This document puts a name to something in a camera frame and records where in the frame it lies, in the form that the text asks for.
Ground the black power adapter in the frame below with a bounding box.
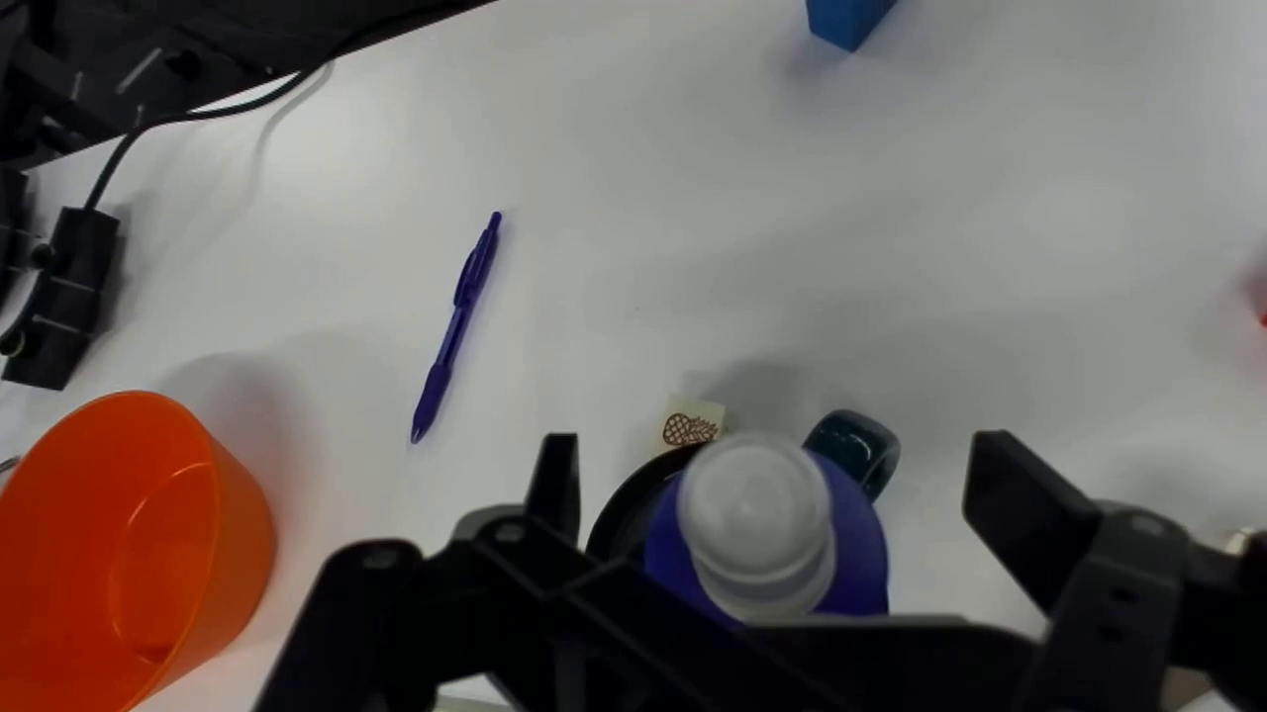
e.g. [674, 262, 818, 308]
[0, 210, 122, 391]

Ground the orange plastic bowl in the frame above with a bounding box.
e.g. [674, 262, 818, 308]
[0, 391, 277, 712]

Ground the blue block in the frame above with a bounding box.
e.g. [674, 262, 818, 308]
[805, 0, 897, 52]

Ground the blue bottle with white cap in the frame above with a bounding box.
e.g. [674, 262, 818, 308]
[640, 435, 892, 626]

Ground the dark green mug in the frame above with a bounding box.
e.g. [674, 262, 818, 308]
[586, 410, 897, 561]

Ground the small wooden die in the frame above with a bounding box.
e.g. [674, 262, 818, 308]
[657, 398, 730, 452]

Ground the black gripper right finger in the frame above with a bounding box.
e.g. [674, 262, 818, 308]
[962, 432, 1267, 712]

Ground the blue pen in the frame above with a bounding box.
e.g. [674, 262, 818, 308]
[407, 210, 503, 441]

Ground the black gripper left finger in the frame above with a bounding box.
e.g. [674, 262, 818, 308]
[252, 432, 744, 712]

